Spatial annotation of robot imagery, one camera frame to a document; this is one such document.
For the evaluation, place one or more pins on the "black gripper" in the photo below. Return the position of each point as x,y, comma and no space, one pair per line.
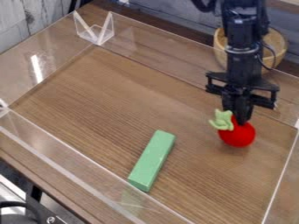
240,84

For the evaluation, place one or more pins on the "red plush tomato toy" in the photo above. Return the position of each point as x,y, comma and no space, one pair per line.
234,134

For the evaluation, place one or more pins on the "green rectangular block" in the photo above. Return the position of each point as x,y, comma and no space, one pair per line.
151,161

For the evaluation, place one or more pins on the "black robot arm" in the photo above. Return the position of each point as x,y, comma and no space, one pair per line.
244,23

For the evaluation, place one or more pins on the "wooden bowl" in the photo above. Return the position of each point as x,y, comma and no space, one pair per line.
274,51

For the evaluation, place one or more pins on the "clear acrylic tray walls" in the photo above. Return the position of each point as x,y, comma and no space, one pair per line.
84,104

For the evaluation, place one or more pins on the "clear acrylic corner bracket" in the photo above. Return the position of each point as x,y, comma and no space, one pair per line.
96,34

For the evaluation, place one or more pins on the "black metal mount with bolt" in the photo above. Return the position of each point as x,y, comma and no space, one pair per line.
44,215

